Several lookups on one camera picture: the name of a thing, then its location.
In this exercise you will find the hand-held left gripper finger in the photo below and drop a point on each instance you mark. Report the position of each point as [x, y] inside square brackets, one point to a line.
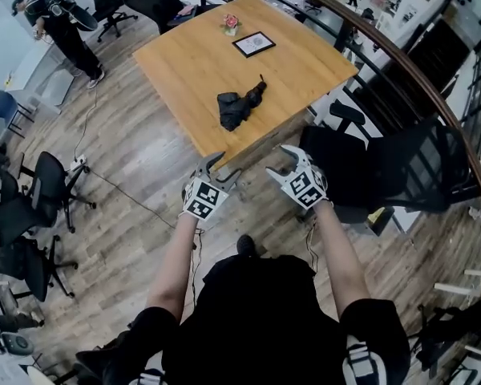
[228, 182]
[205, 166]

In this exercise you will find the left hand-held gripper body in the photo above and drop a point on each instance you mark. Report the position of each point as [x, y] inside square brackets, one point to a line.
[202, 199]

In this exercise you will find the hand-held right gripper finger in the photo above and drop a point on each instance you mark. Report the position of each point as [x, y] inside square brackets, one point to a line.
[278, 175]
[292, 153]

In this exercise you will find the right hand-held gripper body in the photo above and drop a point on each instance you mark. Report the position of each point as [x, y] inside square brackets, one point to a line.
[306, 189]

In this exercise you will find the black umbrella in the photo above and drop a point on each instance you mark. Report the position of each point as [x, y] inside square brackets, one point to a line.
[233, 108]

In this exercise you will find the person's left forearm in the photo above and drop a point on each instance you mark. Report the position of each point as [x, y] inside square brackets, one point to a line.
[176, 263]

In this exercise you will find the person's right forearm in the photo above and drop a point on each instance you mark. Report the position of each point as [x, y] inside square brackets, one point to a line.
[338, 255]

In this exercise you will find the person's black shoe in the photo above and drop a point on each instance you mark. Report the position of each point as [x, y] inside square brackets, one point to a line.
[246, 246]

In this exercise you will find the large black mesh office chair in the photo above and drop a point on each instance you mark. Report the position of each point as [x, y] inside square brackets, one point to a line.
[405, 167]

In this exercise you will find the white power strip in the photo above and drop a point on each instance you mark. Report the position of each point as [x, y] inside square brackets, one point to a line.
[78, 163]

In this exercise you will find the person's black clothing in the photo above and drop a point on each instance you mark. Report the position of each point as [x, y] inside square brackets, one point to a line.
[260, 319]

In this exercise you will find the pink flower in pot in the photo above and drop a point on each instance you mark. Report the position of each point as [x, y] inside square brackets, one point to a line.
[230, 23]

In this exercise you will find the white desk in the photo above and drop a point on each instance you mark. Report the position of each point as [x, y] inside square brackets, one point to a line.
[40, 74]

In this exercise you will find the black picture frame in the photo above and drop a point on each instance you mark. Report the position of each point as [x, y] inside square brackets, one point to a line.
[253, 44]

